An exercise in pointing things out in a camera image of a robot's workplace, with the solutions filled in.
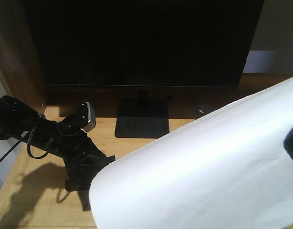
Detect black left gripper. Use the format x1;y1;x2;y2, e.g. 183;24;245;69
57;134;115;191

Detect white paper sheets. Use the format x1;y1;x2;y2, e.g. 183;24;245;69
89;77;293;229

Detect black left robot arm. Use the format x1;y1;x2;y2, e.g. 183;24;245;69
0;95;115;191

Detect black monitor stand base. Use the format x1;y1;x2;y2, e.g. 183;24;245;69
115;89;170;138

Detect black computer monitor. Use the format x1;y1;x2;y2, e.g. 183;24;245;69
22;0;264;87

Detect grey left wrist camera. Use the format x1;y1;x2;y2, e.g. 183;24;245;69
58;102;96;136

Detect black monitor cable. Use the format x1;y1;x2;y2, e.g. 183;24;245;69
183;89;209;115

